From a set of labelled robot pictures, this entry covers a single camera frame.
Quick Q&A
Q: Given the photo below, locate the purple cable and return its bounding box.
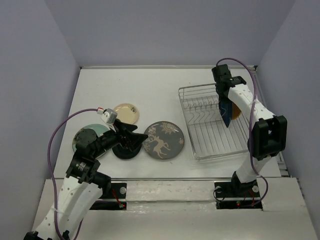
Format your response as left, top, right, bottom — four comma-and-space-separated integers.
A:
47, 107, 103, 240
216, 57, 270, 207

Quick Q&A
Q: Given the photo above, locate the round woven wicker plate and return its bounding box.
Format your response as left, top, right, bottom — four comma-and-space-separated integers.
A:
231, 102, 242, 121

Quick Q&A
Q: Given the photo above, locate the black round plate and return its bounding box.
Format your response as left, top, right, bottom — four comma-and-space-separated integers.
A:
112, 141, 142, 160

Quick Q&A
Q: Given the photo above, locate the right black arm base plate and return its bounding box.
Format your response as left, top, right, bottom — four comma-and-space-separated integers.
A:
212, 181, 263, 210

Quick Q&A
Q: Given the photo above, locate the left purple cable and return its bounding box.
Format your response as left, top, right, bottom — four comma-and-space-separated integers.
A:
47, 107, 103, 240

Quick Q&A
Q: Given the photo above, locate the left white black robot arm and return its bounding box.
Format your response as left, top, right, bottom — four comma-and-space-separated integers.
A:
24, 128, 148, 240

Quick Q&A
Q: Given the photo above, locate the light green floral plate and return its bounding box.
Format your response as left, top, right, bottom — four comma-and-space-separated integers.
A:
72, 123, 110, 153

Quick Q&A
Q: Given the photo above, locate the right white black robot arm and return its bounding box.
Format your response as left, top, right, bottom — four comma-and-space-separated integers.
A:
179, 62, 288, 199

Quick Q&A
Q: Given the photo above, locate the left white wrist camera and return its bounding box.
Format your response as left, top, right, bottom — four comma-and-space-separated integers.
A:
97, 107, 118, 125

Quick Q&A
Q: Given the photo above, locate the grey reindeer snowflake plate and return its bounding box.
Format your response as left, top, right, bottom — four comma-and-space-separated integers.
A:
142, 121, 185, 160

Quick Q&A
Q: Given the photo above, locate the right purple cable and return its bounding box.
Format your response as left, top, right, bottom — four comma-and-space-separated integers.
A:
216, 57, 270, 207

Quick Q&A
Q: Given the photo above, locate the cream floral ceramic plate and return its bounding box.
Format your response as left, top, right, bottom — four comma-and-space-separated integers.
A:
113, 103, 140, 125

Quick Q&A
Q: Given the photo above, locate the metal wire dish rack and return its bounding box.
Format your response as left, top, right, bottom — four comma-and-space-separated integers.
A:
178, 83, 249, 150

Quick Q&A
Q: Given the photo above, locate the dark blue leaf-shaped plate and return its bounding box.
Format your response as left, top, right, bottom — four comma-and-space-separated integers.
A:
218, 98, 233, 128

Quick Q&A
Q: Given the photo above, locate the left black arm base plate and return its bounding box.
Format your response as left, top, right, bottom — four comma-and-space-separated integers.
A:
90, 182, 127, 211

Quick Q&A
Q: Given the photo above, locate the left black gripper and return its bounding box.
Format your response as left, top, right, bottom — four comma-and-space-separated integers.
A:
92, 118, 149, 157

